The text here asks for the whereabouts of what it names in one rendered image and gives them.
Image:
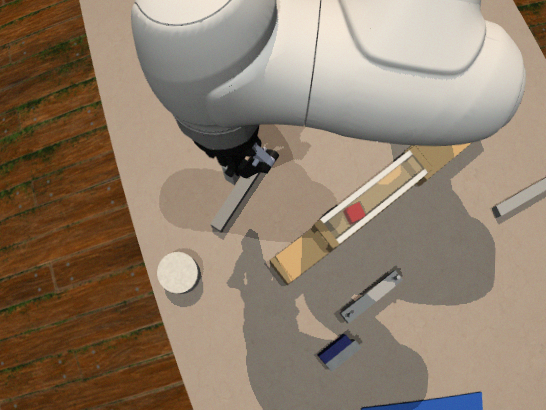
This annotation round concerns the blue flat rectangular pad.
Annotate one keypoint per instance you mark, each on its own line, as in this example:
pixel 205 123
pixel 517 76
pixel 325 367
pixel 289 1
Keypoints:
pixel 470 401

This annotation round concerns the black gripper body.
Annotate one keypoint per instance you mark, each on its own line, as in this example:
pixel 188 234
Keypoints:
pixel 244 149

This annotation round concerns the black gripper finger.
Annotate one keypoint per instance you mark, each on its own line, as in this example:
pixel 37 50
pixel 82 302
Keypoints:
pixel 263 163
pixel 223 162

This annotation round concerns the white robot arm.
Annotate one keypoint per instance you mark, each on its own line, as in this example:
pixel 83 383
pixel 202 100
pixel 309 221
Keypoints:
pixel 410 72

